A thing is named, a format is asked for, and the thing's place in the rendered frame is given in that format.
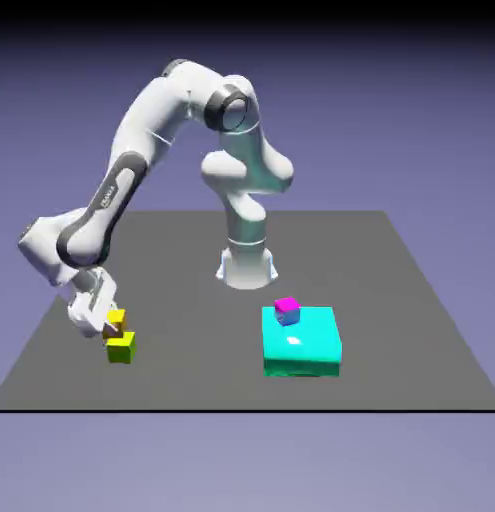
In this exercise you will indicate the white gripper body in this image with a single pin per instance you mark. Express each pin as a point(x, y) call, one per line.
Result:
point(88, 316)

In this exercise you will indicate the small golden yellow cube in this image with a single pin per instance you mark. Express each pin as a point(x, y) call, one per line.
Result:
point(116, 316)

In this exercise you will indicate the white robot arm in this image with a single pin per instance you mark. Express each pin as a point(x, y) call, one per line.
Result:
point(159, 120)

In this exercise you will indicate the small lime yellow cube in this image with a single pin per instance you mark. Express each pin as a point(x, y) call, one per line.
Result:
point(121, 348)

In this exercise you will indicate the small magenta cube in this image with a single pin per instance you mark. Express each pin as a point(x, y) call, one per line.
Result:
point(288, 310)

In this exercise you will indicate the large cyan box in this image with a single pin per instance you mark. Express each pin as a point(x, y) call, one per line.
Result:
point(303, 344)

